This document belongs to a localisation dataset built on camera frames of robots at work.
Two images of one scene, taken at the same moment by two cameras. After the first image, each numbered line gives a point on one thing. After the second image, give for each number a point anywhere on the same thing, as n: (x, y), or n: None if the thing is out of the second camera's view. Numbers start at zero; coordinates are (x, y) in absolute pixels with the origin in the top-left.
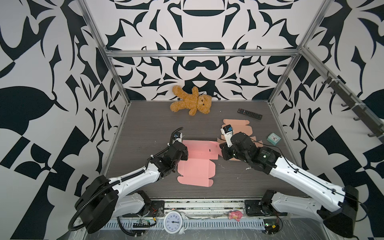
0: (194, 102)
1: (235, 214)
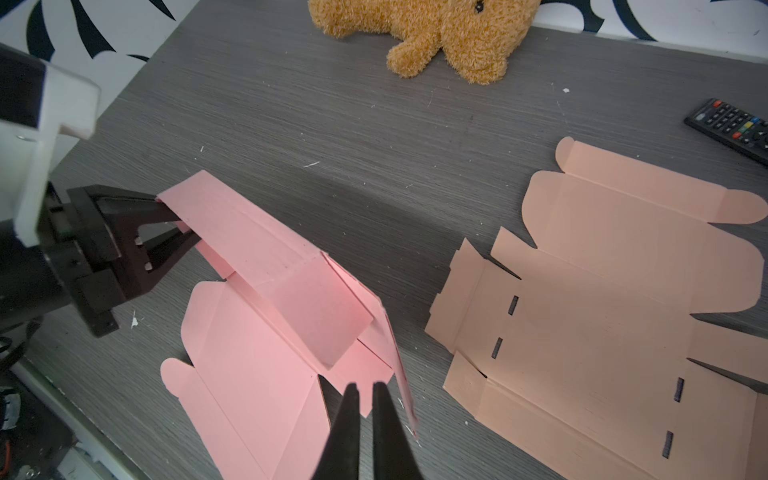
0: (478, 38)
1: None
